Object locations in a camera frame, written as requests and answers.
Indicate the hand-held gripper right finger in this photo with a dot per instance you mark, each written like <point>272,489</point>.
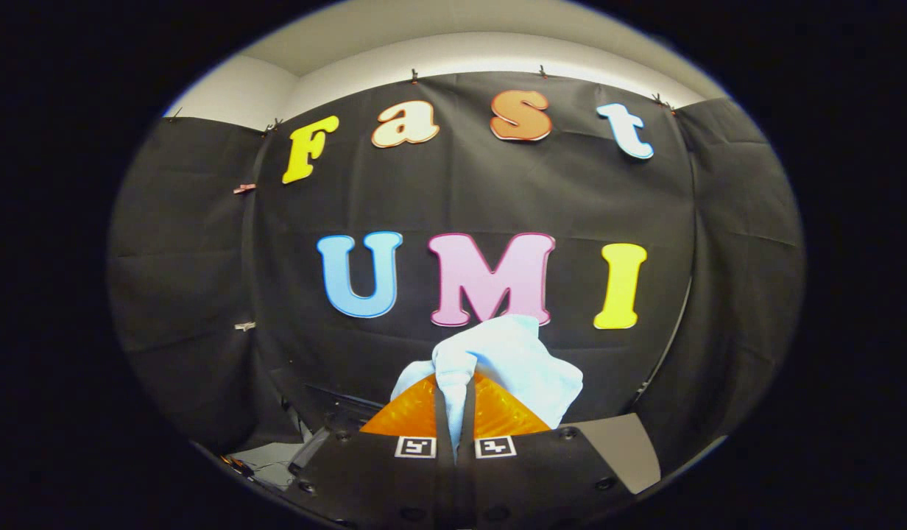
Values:
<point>468,442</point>

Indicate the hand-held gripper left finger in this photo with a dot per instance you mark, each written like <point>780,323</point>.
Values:
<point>443,442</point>

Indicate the light blue polo shirt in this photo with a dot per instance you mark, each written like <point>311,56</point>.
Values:
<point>512,361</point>

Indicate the grey washing machine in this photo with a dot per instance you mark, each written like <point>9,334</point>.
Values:
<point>343,412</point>

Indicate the small orange object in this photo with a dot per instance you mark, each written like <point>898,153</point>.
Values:
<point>236,465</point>

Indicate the silver cloth clip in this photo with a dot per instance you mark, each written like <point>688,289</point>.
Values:
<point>244,325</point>

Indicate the black backdrop cloth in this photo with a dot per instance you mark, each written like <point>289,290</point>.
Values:
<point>461,184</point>

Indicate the copper cloth clip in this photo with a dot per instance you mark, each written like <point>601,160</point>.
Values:
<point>244,188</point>

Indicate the row of dark cloth clips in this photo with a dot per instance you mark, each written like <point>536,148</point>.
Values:
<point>414,75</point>

